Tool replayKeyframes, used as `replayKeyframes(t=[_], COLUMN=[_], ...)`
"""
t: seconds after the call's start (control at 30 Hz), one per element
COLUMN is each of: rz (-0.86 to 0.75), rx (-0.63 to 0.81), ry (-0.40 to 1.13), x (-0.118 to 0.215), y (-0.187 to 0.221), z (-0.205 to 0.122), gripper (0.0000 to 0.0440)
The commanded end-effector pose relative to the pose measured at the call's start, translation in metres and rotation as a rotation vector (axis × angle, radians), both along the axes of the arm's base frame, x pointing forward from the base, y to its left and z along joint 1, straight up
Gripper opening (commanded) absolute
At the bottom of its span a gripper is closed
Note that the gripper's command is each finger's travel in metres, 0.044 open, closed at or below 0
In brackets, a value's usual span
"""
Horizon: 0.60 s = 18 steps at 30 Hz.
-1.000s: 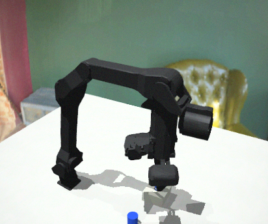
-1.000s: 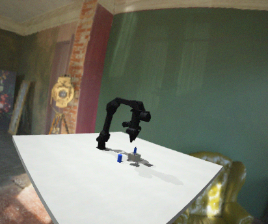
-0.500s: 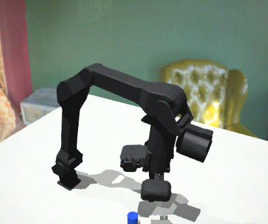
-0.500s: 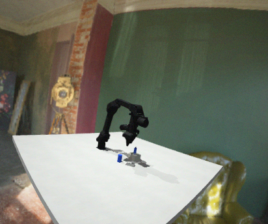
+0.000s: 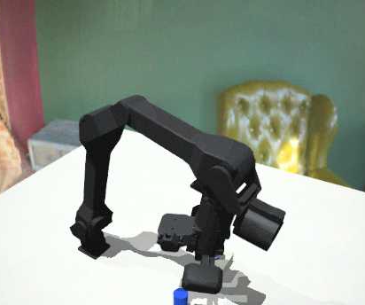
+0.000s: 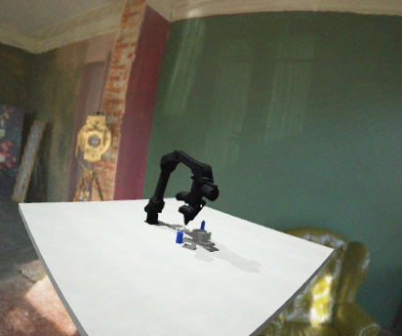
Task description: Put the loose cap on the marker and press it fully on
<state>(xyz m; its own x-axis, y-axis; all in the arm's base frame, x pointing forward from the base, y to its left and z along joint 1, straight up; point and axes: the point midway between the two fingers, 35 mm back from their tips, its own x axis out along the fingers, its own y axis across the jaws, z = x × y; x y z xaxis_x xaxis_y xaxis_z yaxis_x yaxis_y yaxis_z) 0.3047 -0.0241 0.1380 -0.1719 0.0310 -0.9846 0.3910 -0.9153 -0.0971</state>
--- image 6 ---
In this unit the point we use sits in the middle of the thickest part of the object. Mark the white square block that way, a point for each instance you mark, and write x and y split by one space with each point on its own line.
201 235

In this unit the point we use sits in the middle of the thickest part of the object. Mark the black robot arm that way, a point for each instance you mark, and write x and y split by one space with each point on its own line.
168 164

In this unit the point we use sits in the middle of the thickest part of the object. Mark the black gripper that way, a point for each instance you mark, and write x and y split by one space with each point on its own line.
194 202

